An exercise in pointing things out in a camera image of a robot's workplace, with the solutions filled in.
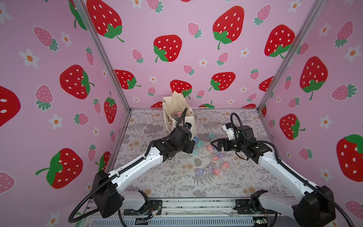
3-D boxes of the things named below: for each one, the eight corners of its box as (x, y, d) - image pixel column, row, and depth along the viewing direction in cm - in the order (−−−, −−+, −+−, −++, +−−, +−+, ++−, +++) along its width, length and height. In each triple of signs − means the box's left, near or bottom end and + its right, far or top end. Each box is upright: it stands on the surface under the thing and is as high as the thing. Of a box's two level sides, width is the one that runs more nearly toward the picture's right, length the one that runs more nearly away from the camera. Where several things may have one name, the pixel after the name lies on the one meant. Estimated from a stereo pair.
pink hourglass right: (216, 176, 87) (217, 174, 84) (213, 171, 89) (213, 169, 86) (228, 168, 90) (230, 165, 87) (224, 163, 92) (226, 161, 89)
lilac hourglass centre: (197, 176, 87) (197, 174, 84) (195, 170, 89) (195, 168, 87) (212, 172, 89) (213, 170, 86) (210, 166, 91) (210, 164, 88)
